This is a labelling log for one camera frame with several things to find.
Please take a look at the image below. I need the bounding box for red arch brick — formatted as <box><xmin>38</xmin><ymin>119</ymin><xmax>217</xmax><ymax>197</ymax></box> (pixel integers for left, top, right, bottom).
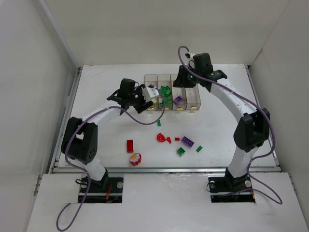
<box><xmin>156</xmin><ymin>133</ymin><xmax>166</xmax><ymax>143</ymax></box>

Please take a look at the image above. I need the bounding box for red long brick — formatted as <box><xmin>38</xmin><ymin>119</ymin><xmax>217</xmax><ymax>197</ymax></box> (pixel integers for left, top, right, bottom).
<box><xmin>126</xmin><ymin>140</ymin><xmax>134</xmax><ymax>153</ymax></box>

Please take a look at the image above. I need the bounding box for green square brick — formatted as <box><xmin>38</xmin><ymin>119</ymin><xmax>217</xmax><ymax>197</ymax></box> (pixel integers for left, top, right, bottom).
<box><xmin>176</xmin><ymin>147</ymin><xmax>185</xmax><ymax>157</ymax></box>

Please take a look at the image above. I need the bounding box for red flower brick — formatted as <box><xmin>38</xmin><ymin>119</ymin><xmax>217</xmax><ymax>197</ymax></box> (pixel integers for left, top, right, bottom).
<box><xmin>129</xmin><ymin>153</ymin><xmax>142</xmax><ymax>166</ymax></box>

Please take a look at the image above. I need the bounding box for red rectangular brick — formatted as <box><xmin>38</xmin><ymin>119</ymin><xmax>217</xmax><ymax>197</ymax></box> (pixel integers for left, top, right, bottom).
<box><xmin>160</xmin><ymin>86</ymin><xmax>171</xmax><ymax>97</ymax></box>

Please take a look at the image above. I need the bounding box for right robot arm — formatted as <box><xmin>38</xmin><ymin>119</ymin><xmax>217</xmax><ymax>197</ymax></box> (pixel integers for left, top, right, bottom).
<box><xmin>173</xmin><ymin>52</ymin><xmax>270</xmax><ymax>189</ymax></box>

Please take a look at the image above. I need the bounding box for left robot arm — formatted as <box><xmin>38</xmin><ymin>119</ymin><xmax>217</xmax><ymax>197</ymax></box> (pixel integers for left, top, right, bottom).
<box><xmin>61</xmin><ymin>78</ymin><xmax>159</xmax><ymax>188</ymax></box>

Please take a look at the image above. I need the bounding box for purple flat brick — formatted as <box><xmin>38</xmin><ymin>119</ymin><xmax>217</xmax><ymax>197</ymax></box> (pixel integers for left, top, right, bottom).
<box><xmin>181</xmin><ymin>136</ymin><xmax>194</xmax><ymax>148</ymax></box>

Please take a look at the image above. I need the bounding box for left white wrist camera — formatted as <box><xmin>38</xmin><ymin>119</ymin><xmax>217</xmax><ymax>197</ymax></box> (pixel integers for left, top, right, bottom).
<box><xmin>142</xmin><ymin>85</ymin><xmax>159</xmax><ymax>102</ymax></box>

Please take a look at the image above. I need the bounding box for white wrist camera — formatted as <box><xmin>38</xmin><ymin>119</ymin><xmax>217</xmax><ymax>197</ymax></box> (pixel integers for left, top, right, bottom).
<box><xmin>142</xmin><ymin>85</ymin><xmax>159</xmax><ymax>102</ymax></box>
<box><xmin>185</xmin><ymin>53</ymin><xmax>195</xmax><ymax>69</ymax></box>

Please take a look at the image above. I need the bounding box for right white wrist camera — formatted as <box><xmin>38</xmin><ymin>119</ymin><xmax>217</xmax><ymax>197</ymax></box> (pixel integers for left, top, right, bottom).
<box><xmin>185</xmin><ymin>53</ymin><xmax>195</xmax><ymax>69</ymax></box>

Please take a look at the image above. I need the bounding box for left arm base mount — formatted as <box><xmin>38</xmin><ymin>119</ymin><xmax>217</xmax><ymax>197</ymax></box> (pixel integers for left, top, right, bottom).
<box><xmin>84</xmin><ymin>176</ymin><xmax>124</xmax><ymax>203</ymax></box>

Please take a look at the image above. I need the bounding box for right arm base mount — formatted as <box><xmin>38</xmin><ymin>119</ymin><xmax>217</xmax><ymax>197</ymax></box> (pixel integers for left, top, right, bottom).
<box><xmin>207</xmin><ymin>176</ymin><xmax>255</xmax><ymax>203</ymax></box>

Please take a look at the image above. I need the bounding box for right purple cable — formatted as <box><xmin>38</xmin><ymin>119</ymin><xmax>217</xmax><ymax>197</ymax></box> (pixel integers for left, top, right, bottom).
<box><xmin>178</xmin><ymin>45</ymin><xmax>283</xmax><ymax>205</ymax></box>

